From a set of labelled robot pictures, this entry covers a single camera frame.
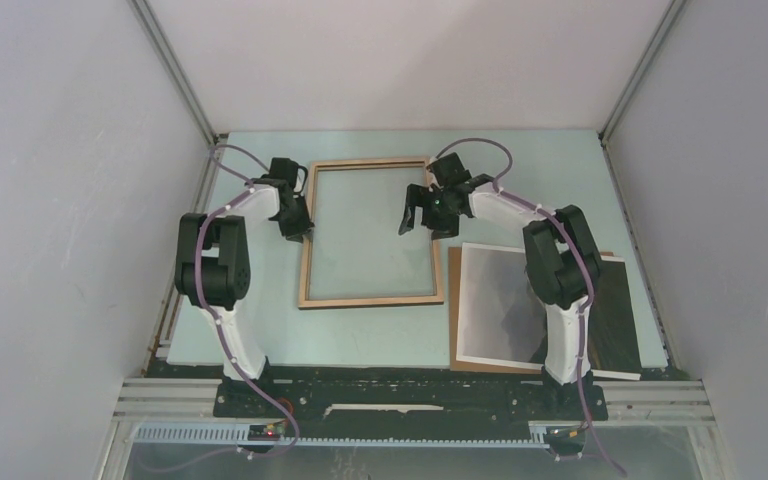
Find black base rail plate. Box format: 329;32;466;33
213;366;608;440

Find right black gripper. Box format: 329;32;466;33
400;184;461;241

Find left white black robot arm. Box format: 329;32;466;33
174;157;314;417

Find aluminium frame rails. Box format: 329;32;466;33
114;378;715;427

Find brown cardboard backing board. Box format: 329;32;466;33
448;246;617;376

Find wooden picture frame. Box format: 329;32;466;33
298;156;445;310

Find white cable duct strip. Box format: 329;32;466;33
131;422;549;449

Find right corner aluminium post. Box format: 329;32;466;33
599;0;690;146

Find left corner aluminium post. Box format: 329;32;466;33
126;0;218;148

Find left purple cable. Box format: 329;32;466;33
195;144;302;475

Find corner aluminium post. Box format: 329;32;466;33
126;0;218;148
599;0;690;146

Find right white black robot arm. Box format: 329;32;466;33
398;153;603;418

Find photo print sheet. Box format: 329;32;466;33
455;242;642;382

